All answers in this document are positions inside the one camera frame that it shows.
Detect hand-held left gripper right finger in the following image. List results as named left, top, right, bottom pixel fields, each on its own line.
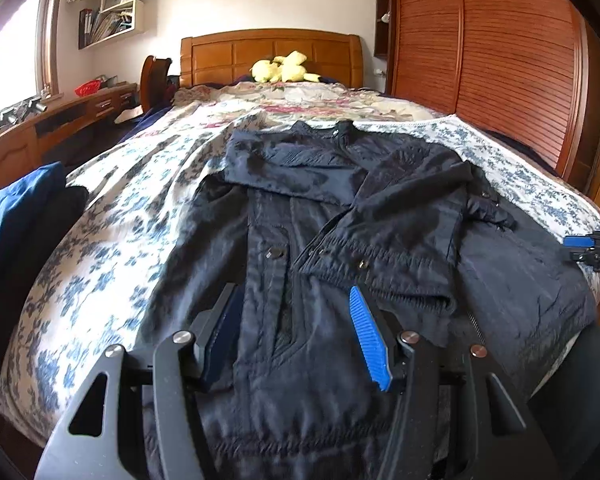
left=348, top=286, right=561, bottom=480

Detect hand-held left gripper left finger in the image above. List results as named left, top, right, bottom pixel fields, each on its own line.
left=34, top=282, right=246, bottom=480

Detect black jacket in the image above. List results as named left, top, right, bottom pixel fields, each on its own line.
left=142, top=121, right=598, bottom=480

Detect person's black pants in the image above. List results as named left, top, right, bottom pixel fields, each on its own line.
left=527, top=320, right=600, bottom=480

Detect blue floral bedspread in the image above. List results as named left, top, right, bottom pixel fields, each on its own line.
left=2, top=110, right=600, bottom=448

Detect wooden slatted wardrobe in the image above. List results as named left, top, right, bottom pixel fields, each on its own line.
left=375, top=0, right=600, bottom=196

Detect navy blue garment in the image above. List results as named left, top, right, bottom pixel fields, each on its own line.
left=0, top=161, right=68, bottom=311

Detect pink floral quilt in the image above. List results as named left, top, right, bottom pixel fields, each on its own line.
left=172, top=80, right=441, bottom=126

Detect wooden chair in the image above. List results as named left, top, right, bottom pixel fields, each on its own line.
left=140, top=55, right=173, bottom=113

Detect yellow plush toy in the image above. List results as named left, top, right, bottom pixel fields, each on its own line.
left=250, top=51, right=322, bottom=84

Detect wooden bed headboard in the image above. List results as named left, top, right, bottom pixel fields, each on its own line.
left=180, top=29, right=365, bottom=92

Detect long wooden desk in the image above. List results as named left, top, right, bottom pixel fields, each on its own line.
left=0, top=82, right=140, bottom=201

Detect black devices on desk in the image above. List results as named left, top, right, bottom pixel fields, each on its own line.
left=0, top=97, right=51, bottom=126

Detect dark open side shelf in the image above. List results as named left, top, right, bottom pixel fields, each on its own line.
left=374, top=0, right=393, bottom=58

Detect row of books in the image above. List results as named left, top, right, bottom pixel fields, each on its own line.
left=78, top=7, right=131, bottom=48

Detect window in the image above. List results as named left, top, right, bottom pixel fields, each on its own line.
left=0, top=0, right=68, bottom=126

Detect white wall shelf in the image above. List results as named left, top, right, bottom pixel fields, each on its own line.
left=67, top=0, right=148, bottom=51

